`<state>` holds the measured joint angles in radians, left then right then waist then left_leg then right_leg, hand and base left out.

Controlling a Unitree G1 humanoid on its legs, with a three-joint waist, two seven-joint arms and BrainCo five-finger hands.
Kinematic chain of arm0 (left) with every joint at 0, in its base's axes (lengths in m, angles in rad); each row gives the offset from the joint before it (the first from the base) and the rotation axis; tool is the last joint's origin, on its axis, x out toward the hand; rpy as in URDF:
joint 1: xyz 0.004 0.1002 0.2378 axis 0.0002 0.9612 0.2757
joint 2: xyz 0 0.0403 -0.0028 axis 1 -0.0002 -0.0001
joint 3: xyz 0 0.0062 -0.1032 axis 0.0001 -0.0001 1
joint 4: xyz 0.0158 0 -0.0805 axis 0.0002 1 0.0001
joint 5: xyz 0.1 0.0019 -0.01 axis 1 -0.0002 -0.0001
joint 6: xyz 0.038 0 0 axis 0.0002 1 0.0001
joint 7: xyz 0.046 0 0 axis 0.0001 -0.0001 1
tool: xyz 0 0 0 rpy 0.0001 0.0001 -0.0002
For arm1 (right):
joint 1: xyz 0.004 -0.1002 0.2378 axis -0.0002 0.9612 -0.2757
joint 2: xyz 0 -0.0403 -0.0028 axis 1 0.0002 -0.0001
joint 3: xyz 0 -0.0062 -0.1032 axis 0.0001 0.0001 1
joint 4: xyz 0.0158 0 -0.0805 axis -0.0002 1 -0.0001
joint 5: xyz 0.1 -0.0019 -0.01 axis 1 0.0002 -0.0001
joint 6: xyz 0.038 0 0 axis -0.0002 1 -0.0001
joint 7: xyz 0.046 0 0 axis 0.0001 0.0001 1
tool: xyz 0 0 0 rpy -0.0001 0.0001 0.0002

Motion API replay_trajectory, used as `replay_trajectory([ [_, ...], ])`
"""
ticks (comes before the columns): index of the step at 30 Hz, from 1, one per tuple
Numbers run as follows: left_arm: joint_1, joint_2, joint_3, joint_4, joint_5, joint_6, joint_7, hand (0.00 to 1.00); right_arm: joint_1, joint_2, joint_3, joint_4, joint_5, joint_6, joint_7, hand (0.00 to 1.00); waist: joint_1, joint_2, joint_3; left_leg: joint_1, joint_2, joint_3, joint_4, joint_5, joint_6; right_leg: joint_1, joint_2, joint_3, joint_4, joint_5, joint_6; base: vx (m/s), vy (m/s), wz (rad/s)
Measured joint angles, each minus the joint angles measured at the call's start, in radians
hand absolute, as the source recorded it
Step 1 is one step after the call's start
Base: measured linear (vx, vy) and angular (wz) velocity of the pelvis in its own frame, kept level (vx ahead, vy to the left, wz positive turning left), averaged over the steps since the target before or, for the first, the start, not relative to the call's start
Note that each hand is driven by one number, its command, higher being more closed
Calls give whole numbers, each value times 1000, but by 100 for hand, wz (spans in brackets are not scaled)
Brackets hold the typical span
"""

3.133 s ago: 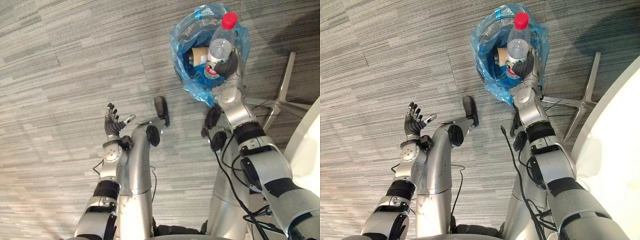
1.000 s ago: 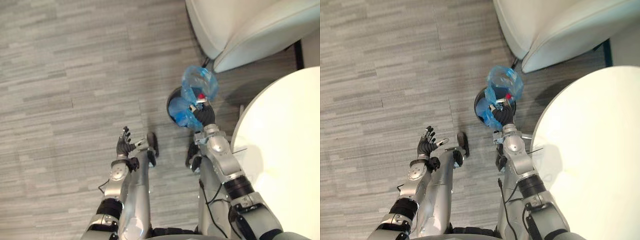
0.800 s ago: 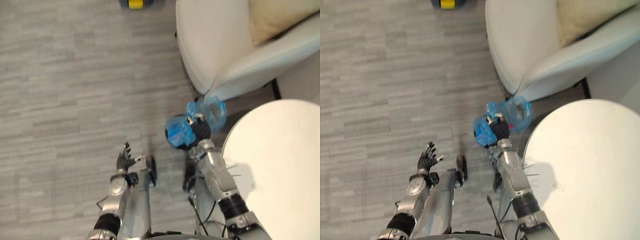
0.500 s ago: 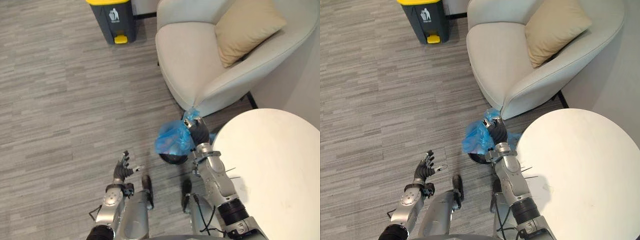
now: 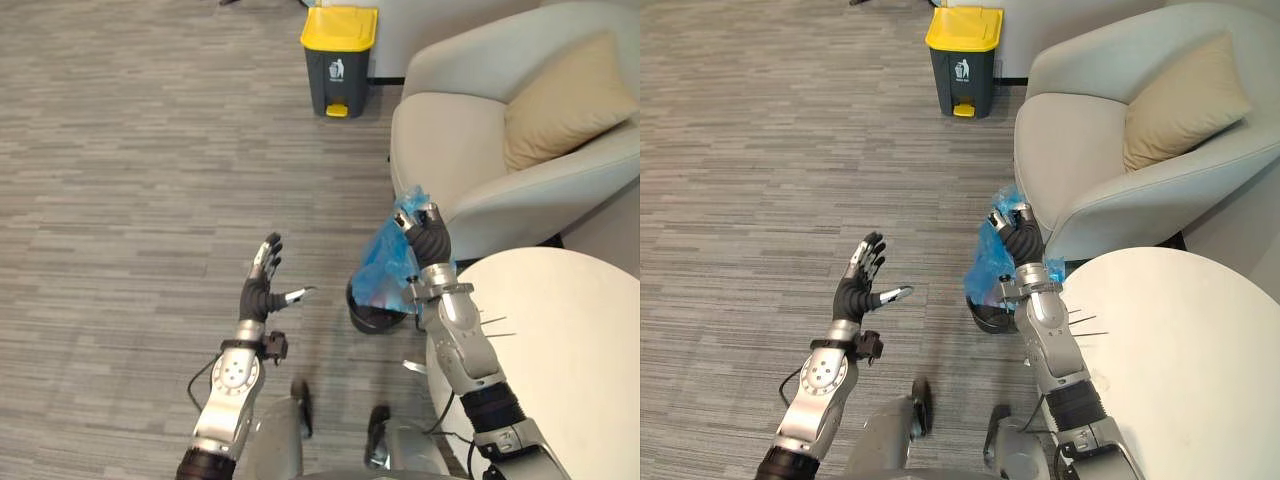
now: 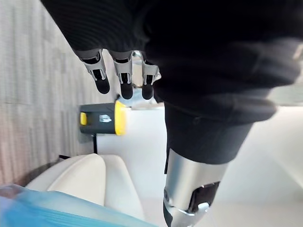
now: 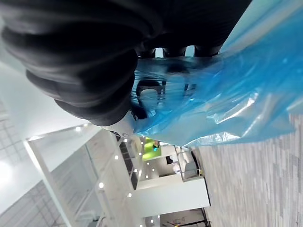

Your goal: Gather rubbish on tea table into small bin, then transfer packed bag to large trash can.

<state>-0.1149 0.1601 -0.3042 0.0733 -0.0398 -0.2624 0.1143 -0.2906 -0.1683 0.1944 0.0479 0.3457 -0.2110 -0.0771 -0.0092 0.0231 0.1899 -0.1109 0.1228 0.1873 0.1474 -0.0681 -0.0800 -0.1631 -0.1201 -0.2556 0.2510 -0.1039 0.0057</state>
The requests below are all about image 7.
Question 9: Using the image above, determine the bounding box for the robot right hand black cloth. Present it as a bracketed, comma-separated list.
[0, 0, 253, 140]

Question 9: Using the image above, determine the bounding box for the blue plastic trash bag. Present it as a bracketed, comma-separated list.
[129, 0, 303, 148]

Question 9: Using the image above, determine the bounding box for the black framed glass partition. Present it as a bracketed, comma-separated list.
[117, 139, 142, 191]

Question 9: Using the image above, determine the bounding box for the white sofa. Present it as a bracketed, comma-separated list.
[176, 150, 200, 181]

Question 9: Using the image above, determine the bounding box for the green wall panel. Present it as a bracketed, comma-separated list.
[143, 138, 162, 162]

